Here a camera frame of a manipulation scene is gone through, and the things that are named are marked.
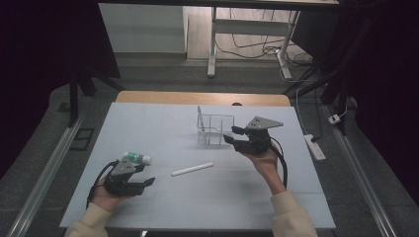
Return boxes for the green and white glue stick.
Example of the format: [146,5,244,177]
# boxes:
[123,151,152,166]

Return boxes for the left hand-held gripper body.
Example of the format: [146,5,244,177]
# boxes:
[104,156,146,198]

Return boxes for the white pen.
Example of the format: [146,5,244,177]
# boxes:
[171,161,214,178]

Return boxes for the person's right hand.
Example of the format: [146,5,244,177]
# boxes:
[243,142,287,196]

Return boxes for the dark curtain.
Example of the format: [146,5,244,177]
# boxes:
[293,0,419,205]
[0,0,122,179]

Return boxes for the white cabinet panel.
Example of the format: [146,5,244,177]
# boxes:
[98,3,188,54]

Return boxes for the right hand-held gripper black cable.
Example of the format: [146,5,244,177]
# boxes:
[270,136,289,190]

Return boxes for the aluminium rail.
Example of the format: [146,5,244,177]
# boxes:
[6,115,85,237]
[324,105,398,237]

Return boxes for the white power strip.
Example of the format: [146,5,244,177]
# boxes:
[303,133,327,162]

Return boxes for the clear plastic organizer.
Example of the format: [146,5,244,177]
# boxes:
[197,105,235,146]

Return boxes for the black floor frame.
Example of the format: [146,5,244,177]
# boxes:
[69,127,96,151]

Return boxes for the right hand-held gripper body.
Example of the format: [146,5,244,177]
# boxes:
[235,116,285,155]

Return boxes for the hand-held gripper black cable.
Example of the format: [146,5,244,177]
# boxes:
[270,136,289,190]
[86,160,120,210]

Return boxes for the black floor cables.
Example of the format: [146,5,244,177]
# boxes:
[215,9,314,67]

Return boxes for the left hand-held gripper black cable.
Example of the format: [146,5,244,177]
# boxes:
[86,160,120,210]

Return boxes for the white desk frame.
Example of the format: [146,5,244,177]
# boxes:
[207,6,300,80]

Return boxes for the person's left hand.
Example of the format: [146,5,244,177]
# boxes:
[90,179,132,212]

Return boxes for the black tripod stand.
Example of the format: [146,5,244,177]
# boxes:
[67,65,125,127]
[283,16,379,136]

